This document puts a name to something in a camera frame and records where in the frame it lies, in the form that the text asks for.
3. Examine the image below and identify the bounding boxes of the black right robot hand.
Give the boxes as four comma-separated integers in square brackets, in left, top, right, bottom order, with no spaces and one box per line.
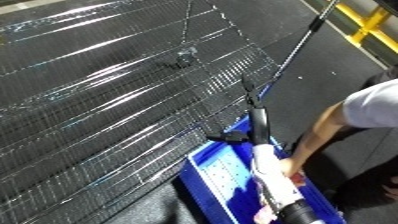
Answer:
[206,76,274,146]

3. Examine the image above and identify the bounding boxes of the pink soft toy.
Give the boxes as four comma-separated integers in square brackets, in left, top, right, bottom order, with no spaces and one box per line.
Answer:
[252,170,311,224]

